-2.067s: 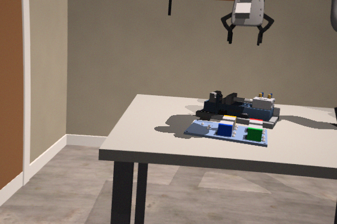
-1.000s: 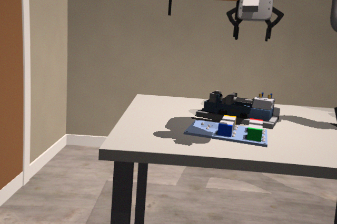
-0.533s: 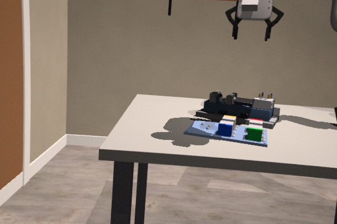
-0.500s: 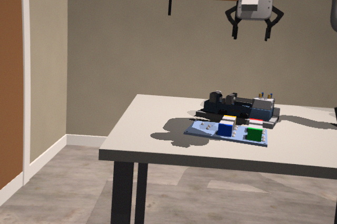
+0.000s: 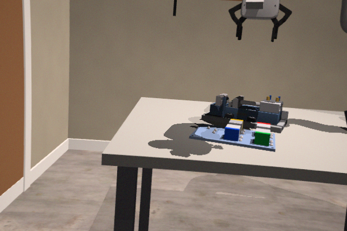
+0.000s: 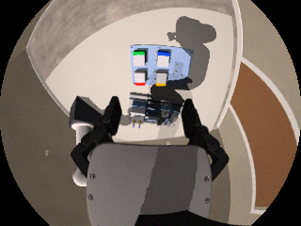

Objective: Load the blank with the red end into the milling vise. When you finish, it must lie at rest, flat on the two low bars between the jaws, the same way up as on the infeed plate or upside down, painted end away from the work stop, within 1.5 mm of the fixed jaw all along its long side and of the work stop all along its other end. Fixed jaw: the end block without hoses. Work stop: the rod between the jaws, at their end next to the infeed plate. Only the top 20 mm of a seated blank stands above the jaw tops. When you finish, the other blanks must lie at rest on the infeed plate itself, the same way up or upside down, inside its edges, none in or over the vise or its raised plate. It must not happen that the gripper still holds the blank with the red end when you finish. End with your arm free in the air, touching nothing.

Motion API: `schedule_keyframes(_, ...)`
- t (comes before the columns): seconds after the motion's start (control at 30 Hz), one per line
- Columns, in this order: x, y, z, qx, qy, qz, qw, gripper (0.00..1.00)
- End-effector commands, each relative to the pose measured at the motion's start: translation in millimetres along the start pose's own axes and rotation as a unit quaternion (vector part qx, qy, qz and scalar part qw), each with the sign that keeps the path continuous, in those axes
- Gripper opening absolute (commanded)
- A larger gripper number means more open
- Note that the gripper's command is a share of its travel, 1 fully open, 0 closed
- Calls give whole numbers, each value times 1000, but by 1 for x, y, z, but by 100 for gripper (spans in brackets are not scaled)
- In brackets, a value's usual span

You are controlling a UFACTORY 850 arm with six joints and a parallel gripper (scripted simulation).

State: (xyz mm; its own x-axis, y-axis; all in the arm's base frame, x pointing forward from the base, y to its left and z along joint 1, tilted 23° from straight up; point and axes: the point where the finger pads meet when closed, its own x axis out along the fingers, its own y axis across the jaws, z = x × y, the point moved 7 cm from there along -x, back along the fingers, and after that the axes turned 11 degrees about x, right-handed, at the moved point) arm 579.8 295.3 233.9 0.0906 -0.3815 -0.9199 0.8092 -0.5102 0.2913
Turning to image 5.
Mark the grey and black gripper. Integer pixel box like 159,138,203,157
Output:
229,0,292,42

